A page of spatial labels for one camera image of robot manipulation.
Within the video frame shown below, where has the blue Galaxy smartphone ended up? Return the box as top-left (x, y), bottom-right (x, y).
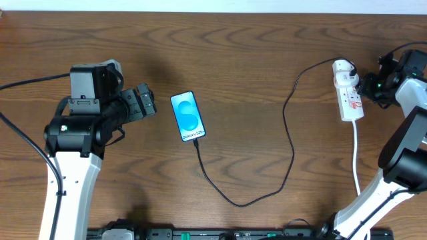
top-left (170, 91), bottom-right (206, 142)

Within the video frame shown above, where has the black usb charging cable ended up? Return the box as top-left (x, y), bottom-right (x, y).
top-left (192, 55), bottom-right (358, 208)

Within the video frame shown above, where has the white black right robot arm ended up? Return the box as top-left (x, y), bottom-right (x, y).
top-left (318, 49), bottom-right (426, 239)

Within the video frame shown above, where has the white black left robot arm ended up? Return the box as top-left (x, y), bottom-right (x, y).
top-left (39, 59), bottom-right (157, 239)

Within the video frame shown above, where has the white usb charger adapter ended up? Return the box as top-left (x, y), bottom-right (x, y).
top-left (332, 59), bottom-right (359, 89)

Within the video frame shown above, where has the white power strip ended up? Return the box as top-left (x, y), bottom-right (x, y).
top-left (334, 72), bottom-right (364, 122)

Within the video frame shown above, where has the white power strip cord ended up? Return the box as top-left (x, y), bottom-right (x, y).
top-left (352, 119), bottom-right (372, 240)

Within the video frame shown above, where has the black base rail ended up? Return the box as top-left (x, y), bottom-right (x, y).
top-left (86, 218), bottom-right (394, 240)

